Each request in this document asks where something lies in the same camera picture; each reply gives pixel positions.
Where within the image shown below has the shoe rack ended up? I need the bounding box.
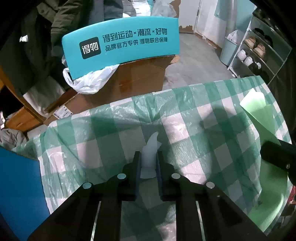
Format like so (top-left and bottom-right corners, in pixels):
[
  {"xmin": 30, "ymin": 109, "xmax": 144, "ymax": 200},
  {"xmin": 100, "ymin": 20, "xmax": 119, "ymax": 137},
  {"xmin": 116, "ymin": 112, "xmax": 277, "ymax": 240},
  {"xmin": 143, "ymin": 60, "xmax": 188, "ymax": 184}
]
[{"xmin": 228, "ymin": 8, "xmax": 292, "ymax": 85}]

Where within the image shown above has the black hanging coat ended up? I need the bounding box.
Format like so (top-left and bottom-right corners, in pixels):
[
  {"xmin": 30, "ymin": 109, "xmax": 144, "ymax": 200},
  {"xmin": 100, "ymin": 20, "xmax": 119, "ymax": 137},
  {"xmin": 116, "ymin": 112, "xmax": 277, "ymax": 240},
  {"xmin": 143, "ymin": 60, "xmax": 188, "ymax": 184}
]
[{"xmin": 1, "ymin": 8, "xmax": 65, "ymax": 95}]

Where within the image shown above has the green checkered tablecloth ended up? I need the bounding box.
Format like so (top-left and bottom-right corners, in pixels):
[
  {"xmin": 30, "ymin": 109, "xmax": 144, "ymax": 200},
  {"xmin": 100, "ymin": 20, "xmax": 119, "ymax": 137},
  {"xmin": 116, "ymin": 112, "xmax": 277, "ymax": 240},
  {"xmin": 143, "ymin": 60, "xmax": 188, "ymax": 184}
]
[{"xmin": 14, "ymin": 75, "xmax": 293, "ymax": 241}]

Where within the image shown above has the light green cloth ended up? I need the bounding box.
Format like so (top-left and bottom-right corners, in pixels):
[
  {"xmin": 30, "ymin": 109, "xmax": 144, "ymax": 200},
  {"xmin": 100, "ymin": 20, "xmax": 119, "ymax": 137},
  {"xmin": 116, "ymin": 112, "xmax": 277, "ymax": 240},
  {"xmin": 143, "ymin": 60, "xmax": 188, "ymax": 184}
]
[{"xmin": 240, "ymin": 89, "xmax": 288, "ymax": 232}]

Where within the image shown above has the white plastic bag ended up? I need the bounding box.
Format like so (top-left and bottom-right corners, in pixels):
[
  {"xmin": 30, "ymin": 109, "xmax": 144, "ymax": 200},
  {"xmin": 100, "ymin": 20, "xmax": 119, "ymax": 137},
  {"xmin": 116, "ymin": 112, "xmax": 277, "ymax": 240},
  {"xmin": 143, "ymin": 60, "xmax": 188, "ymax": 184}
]
[{"xmin": 62, "ymin": 55, "xmax": 119, "ymax": 94}]

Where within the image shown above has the light blue trash bin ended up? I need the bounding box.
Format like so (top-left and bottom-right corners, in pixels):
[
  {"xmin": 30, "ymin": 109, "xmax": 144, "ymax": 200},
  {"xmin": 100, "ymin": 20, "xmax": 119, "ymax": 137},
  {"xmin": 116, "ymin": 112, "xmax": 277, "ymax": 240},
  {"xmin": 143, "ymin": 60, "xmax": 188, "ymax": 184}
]
[{"xmin": 219, "ymin": 37, "xmax": 238, "ymax": 66}]

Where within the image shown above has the olive hanging jacket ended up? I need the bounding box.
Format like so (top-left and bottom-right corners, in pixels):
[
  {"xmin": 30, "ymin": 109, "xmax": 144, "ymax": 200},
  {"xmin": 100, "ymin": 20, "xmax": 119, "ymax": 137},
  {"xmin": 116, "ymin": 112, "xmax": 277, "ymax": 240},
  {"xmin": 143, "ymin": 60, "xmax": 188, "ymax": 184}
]
[{"xmin": 37, "ymin": 0, "xmax": 123, "ymax": 58}]

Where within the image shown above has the blue cardboard shoe box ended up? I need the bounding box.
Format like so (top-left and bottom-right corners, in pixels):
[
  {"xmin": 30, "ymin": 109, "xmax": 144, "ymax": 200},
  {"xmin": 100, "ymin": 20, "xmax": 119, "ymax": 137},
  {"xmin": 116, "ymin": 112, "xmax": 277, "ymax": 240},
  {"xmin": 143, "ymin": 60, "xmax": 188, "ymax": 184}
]
[{"xmin": 1, "ymin": 147, "xmax": 50, "ymax": 240}]

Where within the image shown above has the brown cardboard box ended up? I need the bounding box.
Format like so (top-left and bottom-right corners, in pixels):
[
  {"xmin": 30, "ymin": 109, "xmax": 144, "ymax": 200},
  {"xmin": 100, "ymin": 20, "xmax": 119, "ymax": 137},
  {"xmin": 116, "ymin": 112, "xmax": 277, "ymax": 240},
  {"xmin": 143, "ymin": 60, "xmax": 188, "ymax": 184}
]
[{"xmin": 44, "ymin": 55, "xmax": 180, "ymax": 125}]

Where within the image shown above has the wooden louvered wardrobe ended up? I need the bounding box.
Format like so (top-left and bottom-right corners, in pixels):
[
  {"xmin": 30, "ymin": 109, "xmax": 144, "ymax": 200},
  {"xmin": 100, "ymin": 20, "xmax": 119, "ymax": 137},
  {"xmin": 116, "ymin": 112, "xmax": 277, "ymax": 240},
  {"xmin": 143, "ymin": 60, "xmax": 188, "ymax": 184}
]
[{"xmin": 1, "ymin": 68, "xmax": 45, "ymax": 132}]

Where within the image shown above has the teal printed box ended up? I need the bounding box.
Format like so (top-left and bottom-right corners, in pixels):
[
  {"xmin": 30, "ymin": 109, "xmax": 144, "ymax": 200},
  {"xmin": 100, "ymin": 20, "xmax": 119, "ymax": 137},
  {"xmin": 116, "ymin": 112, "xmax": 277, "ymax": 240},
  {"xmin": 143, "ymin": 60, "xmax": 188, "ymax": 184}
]
[{"xmin": 62, "ymin": 16, "xmax": 180, "ymax": 79}]

